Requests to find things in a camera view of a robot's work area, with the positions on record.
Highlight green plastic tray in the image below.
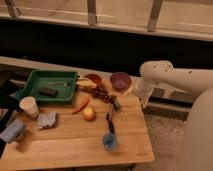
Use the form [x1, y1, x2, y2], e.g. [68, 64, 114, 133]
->
[20, 70, 78, 104]

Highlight clear fork in tray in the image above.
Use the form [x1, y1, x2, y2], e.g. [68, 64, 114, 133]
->
[47, 82, 69, 86]

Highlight purple bowl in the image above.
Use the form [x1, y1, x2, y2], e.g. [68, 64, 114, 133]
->
[110, 72, 131, 91]

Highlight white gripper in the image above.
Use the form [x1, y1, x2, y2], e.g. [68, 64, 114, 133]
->
[134, 78, 154, 108]

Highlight black rectangular block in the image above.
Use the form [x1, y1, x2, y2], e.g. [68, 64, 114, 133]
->
[38, 87, 57, 97]

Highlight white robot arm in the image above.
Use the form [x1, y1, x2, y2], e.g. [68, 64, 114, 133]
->
[133, 60, 213, 171]

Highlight red chili pepper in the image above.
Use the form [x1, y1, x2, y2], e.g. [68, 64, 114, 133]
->
[72, 97, 90, 114]

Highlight white paper cup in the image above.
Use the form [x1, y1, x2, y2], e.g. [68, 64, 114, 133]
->
[19, 96, 39, 118]

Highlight black stand at left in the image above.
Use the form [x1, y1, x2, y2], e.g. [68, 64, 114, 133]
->
[0, 68, 23, 158]

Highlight dark purple grape bunch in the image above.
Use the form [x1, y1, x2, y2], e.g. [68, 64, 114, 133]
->
[92, 85, 116, 103]

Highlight brown bowl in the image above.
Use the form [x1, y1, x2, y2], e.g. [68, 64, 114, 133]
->
[85, 74, 102, 85]

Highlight small dark clip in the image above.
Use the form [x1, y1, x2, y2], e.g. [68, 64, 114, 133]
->
[112, 100, 121, 111]

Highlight yellow apple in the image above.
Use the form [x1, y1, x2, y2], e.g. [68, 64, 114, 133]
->
[83, 107, 96, 121]

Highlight crumpled grey cloth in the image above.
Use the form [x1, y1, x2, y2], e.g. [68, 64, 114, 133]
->
[37, 112, 57, 130]

